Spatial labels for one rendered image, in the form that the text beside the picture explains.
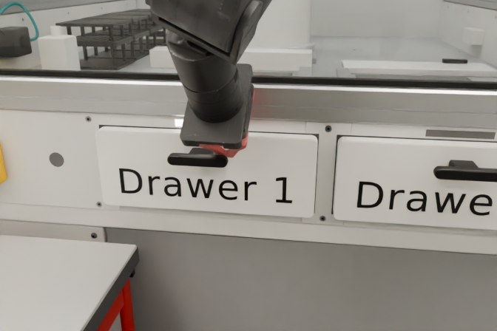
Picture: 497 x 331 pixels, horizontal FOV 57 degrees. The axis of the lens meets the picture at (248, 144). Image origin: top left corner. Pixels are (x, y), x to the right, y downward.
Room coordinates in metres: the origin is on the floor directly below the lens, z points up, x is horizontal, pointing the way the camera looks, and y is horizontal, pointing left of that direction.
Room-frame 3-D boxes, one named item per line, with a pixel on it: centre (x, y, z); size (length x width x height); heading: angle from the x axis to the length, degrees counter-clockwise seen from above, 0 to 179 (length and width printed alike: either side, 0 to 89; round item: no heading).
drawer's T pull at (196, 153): (0.53, 0.06, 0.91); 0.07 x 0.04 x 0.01; 82
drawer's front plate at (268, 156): (0.55, 0.06, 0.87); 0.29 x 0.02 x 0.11; 82
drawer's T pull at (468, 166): (0.49, -0.25, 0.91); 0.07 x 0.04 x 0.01; 82
